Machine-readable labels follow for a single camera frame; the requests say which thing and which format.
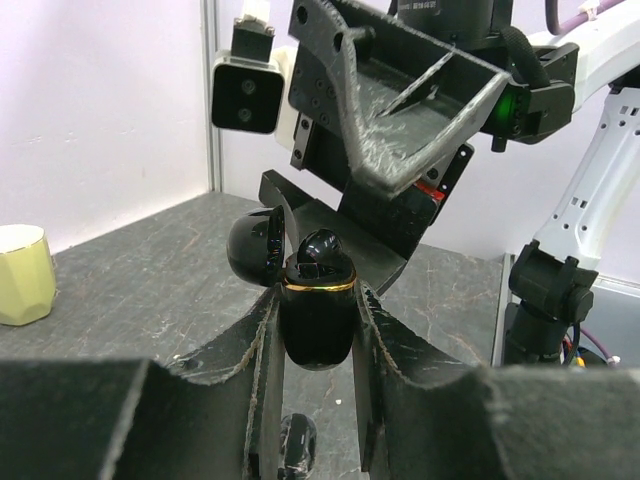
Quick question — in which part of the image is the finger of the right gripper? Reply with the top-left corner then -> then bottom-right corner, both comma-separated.
259,170 -> 408,293
327,0 -> 511,194

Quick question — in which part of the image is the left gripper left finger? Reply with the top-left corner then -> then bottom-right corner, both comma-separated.
1,290 -> 283,479

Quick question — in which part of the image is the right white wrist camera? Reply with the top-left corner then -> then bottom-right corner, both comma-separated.
211,1 -> 299,150

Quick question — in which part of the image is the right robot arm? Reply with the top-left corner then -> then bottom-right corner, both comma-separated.
290,1 -> 639,364

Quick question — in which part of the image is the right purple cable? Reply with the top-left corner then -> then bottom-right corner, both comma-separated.
542,0 -> 631,36

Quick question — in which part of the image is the black marbled charging case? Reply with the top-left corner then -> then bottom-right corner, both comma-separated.
278,413 -> 317,479

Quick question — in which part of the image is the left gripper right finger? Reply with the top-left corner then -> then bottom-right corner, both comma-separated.
352,283 -> 639,479

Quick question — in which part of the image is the black glossy charging case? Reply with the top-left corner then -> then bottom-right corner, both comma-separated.
227,206 -> 357,371

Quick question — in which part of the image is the black earbud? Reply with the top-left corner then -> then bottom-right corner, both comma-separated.
296,228 -> 343,265

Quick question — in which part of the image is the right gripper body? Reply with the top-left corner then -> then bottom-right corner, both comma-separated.
287,0 -> 516,256

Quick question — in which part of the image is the yellow-green mug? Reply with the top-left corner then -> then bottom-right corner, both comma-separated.
1,224 -> 56,327

